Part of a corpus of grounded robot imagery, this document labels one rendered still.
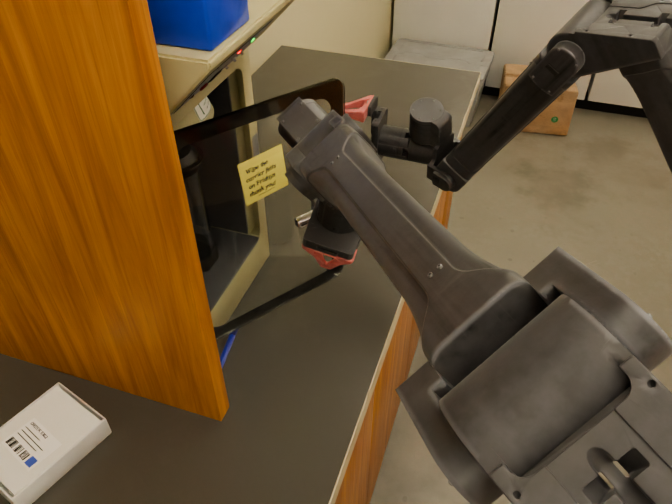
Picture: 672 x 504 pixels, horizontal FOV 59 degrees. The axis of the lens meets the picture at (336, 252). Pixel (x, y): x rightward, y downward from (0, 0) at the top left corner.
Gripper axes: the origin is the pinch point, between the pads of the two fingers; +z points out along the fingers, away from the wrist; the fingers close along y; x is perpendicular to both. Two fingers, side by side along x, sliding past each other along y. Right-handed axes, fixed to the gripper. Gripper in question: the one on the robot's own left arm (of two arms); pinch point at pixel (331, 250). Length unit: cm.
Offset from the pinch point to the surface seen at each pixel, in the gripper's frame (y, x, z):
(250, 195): -6.9, -14.4, 3.7
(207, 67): -2.9, -17.8, -23.4
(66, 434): 29.8, -29.4, 25.5
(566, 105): -232, 87, 158
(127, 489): 34.1, -17.5, 25.8
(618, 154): -217, 122, 167
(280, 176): -11.5, -11.3, 3.1
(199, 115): -15.2, -25.8, -0.2
